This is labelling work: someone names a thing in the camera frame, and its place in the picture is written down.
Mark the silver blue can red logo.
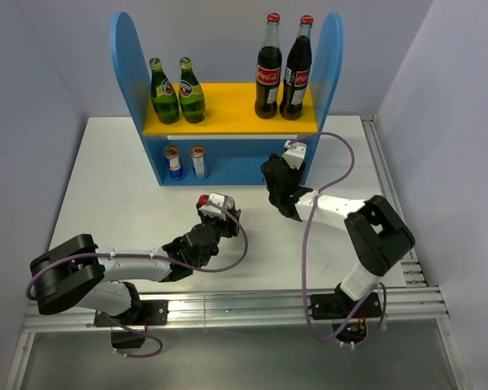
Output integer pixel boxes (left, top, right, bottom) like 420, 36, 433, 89
163, 145, 184, 180

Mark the green glass bottle front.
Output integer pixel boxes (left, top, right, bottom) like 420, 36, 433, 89
179, 57, 206, 124

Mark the green glass bottle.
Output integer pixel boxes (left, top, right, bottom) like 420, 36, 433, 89
149, 58, 180, 124
179, 57, 206, 124

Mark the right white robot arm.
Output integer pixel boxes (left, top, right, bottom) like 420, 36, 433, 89
260, 154, 416, 317

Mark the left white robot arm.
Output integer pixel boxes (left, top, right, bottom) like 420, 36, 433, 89
26, 203, 244, 324

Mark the blue and yellow wooden shelf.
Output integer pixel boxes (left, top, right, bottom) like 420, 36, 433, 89
110, 11, 343, 186

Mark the right cola glass bottle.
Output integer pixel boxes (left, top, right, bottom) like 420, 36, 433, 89
280, 15, 314, 120

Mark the cola glass bottle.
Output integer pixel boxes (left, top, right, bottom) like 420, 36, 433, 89
255, 12, 282, 119
280, 15, 314, 120

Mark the left cola glass bottle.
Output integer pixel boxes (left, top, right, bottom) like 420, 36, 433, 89
255, 12, 282, 119

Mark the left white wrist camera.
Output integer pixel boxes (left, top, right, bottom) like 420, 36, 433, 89
198, 193, 235, 220

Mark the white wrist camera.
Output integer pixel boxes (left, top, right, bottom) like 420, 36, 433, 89
198, 193, 235, 220
281, 140, 307, 170

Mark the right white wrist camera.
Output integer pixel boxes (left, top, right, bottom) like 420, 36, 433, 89
281, 140, 307, 170

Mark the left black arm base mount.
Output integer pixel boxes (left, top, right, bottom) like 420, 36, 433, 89
93, 300, 168, 358

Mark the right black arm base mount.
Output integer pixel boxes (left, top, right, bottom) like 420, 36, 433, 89
308, 292, 387, 349

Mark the front aluminium rail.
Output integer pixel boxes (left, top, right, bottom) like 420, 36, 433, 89
4, 287, 449, 389

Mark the aluminium rail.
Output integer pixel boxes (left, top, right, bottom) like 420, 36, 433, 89
4, 287, 449, 389
360, 115, 427, 287

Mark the right side aluminium rail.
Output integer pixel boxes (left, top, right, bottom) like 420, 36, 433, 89
360, 115, 427, 287

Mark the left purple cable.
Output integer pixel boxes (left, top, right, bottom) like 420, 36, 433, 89
26, 202, 250, 358

